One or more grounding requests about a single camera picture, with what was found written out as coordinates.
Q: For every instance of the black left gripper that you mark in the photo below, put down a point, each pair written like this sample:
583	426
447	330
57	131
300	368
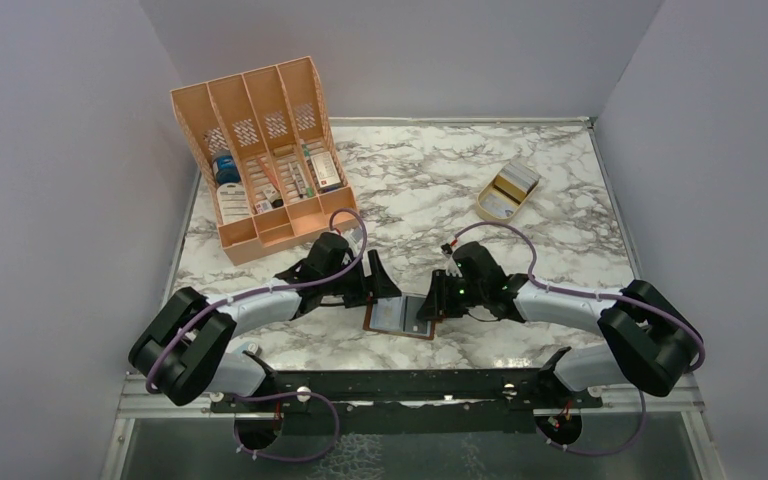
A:
381	284

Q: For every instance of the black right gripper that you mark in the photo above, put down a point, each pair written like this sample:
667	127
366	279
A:
437	303

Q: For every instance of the brown leather card holder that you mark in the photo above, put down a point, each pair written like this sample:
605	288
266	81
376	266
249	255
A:
399	316

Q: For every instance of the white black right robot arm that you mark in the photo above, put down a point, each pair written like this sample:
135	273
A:
646	342

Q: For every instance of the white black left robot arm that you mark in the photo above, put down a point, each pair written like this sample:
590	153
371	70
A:
183	352

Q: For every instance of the VIP card lying in tray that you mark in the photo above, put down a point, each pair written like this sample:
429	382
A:
498	210

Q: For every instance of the beige oval card tray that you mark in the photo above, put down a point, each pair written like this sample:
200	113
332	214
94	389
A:
501	200

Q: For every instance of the white red card box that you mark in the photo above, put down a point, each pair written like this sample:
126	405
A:
325	171

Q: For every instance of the white label packet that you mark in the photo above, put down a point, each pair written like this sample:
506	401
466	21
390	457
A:
233	202

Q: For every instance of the orange plastic desk organizer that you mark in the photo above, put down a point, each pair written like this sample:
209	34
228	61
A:
270	120

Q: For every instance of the blue round tape roll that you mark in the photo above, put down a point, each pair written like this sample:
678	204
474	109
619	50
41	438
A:
225	169

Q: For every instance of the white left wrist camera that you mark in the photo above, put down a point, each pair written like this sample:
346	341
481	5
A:
355	239

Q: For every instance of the black metal mounting rail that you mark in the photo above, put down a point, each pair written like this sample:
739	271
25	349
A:
402	402

